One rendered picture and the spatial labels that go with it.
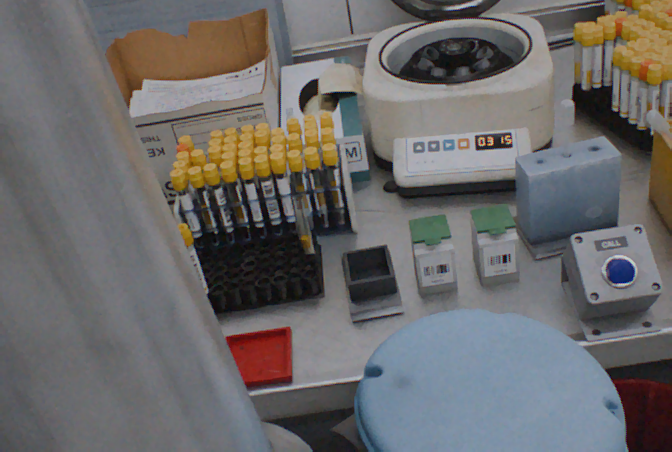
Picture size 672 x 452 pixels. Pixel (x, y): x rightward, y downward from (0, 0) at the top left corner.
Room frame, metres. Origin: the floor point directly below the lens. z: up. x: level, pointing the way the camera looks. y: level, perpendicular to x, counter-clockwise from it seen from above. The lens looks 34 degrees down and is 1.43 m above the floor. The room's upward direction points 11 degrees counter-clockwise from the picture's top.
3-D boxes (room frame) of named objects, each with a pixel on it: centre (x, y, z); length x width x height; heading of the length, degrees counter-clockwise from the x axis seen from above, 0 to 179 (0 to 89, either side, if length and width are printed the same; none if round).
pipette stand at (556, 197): (0.67, -0.24, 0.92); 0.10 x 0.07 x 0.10; 93
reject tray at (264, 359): (0.57, 0.11, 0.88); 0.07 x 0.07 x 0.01; 87
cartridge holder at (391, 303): (0.64, -0.02, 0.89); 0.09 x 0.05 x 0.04; 179
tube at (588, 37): (0.93, -0.36, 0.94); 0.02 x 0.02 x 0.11
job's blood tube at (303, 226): (0.69, 0.04, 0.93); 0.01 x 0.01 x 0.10; 87
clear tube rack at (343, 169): (0.80, 0.08, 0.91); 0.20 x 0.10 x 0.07; 87
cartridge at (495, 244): (0.63, -0.15, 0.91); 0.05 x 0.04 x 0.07; 177
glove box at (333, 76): (0.97, -0.01, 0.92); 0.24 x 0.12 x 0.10; 177
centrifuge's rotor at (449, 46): (0.94, -0.19, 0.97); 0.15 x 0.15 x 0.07
